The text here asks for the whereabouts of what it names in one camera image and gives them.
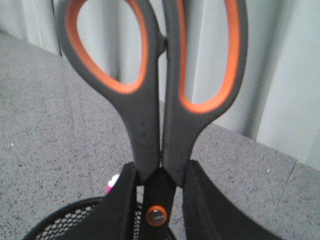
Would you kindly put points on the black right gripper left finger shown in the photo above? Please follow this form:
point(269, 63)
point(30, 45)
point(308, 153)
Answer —
point(113, 217)

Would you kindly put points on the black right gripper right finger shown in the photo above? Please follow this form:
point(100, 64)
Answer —
point(209, 215)

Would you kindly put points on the pink highlighter pen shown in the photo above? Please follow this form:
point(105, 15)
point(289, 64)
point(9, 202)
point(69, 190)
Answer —
point(111, 183)

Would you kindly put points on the grey orange scissors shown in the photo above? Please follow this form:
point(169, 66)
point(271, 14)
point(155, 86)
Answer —
point(161, 123)

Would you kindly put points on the black mesh pen holder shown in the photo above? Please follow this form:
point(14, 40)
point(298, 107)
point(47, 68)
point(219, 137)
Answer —
point(57, 225)

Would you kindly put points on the grey curtain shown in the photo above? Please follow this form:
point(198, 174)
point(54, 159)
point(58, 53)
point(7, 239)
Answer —
point(279, 101)

